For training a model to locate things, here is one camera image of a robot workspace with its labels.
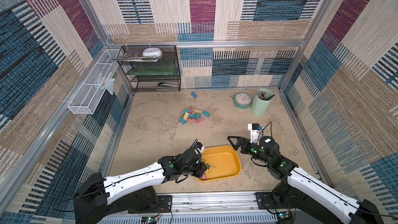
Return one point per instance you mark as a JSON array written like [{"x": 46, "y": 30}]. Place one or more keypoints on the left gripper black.
[{"x": 200, "y": 171}]

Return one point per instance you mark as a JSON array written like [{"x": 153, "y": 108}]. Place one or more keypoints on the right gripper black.
[{"x": 245, "y": 144}]

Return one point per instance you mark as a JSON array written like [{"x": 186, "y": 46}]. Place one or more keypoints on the yellow plastic storage tray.
[{"x": 223, "y": 163}]

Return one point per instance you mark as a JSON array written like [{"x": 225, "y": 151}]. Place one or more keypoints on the teal binder clip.
[
  {"x": 180, "y": 122},
  {"x": 206, "y": 113}
]

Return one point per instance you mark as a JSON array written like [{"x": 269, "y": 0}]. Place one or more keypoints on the pale yellow binder clip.
[{"x": 186, "y": 116}]

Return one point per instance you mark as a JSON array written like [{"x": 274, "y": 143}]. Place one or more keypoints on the blue binder clip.
[{"x": 194, "y": 94}]

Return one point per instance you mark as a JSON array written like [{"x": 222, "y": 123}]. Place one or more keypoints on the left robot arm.
[{"x": 101, "y": 196}]

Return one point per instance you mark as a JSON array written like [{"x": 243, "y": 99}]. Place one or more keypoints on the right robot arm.
[{"x": 298, "y": 189}]

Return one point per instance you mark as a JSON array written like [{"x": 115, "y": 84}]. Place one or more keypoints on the yellow binder clip in pile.
[{"x": 197, "y": 111}]

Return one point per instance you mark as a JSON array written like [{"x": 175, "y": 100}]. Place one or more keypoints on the mint green pen cup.
[{"x": 260, "y": 107}]

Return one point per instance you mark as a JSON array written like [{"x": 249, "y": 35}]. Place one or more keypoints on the mint green alarm clock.
[{"x": 242, "y": 100}]

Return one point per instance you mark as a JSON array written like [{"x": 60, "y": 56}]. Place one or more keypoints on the pens in cup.
[{"x": 265, "y": 95}]

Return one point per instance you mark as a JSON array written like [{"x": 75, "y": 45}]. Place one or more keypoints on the black mesh desk shelf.
[{"x": 161, "y": 76}]

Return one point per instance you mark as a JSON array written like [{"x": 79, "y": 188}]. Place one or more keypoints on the white round tape dispenser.
[{"x": 152, "y": 52}]

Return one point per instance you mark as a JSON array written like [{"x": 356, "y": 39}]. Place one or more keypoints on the magazines on shelf top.
[{"x": 137, "y": 57}]

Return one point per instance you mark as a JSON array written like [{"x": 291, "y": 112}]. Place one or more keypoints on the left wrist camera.
[{"x": 199, "y": 146}]

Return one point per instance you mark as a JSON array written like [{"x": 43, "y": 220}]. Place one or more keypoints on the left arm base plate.
[{"x": 160, "y": 203}]

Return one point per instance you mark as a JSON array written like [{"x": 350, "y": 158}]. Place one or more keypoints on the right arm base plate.
[{"x": 270, "y": 200}]

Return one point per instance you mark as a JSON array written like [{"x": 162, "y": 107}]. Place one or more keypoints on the white wire wall basket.
[{"x": 97, "y": 82}]

